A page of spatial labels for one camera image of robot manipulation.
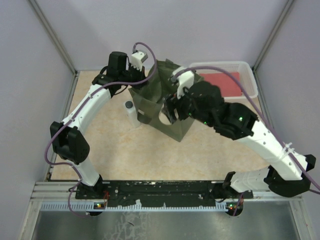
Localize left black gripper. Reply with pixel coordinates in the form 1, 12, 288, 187
119, 62, 150, 90

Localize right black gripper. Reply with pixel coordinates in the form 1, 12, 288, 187
162, 82, 214, 128

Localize cream bottle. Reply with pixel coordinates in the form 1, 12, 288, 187
158, 110, 173, 126

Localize green canvas bag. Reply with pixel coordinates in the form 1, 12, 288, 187
129, 59, 194, 142

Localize white bottle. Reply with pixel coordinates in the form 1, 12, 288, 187
124, 100, 141, 128

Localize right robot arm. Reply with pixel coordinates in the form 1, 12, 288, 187
161, 81, 316, 198

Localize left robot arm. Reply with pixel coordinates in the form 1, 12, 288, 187
50, 50, 148, 199

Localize red folded cloth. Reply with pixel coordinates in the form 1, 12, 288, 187
199, 73, 242, 98

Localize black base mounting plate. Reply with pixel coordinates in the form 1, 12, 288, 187
68, 180, 240, 212

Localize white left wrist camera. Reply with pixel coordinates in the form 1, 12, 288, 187
130, 50, 148, 72

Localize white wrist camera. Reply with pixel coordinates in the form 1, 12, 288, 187
130, 50, 148, 72
170, 66, 195, 99

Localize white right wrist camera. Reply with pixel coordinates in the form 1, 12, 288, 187
170, 66, 195, 99

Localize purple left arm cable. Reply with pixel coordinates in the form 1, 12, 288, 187
44, 41, 159, 176

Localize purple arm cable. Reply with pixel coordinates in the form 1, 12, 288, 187
44, 41, 159, 176
170, 65, 320, 217

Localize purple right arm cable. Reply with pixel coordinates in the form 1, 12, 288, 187
170, 65, 320, 217

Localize white slotted cable duct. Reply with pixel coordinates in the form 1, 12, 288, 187
39, 201, 245, 212

